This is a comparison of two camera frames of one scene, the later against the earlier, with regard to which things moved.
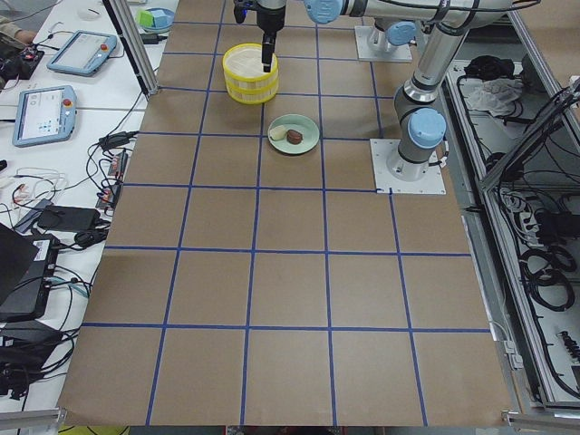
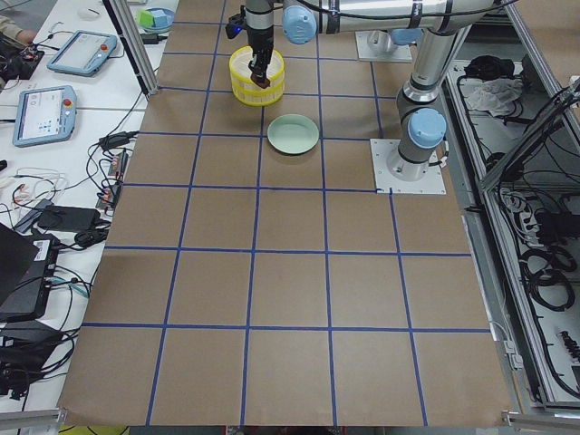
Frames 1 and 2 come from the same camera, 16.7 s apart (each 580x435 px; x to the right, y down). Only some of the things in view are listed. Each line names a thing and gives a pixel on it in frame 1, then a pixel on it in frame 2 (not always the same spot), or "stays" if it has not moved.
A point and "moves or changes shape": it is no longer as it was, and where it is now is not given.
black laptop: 27,267 stays
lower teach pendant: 44,114 stays
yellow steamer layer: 243,68 moves or changes shape
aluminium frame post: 135,45 stays
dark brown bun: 294,137 → 262,82
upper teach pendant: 82,53 stays
